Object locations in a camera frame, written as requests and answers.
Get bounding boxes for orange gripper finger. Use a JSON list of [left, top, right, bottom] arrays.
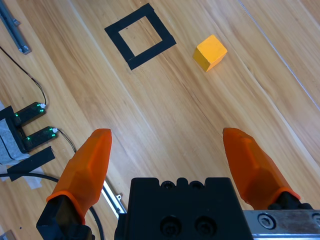
[[36, 128, 113, 240], [222, 127, 313, 211]]

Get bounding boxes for yellow wooden cube block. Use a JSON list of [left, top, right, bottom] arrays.
[[192, 34, 228, 73]]

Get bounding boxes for black tape strip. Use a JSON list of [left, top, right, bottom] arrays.
[[6, 146, 56, 183]]

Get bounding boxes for white tape piece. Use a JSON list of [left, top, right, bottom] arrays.
[[23, 166, 45, 191]]

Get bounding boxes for black USB dongle green lights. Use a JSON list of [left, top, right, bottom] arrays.
[[13, 101, 48, 127], [23, 126, 60, 153]]

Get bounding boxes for black USB hub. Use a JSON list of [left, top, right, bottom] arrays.
[[4, 116, 28, 154]]

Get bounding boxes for black tape square outline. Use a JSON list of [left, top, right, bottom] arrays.
[[104, 2, 177, 71]]

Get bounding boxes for thick black cable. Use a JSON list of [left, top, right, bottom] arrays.
[[0, 172, 105, 240]]

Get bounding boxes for thin black cable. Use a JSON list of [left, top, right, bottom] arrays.
[[0, 45, 48, 107], [55, 128, 78, 154]]

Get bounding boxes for aluminium extrusion rail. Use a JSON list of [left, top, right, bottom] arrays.
[[100, 179, 128, 221], [0, 0, 33, 55]]

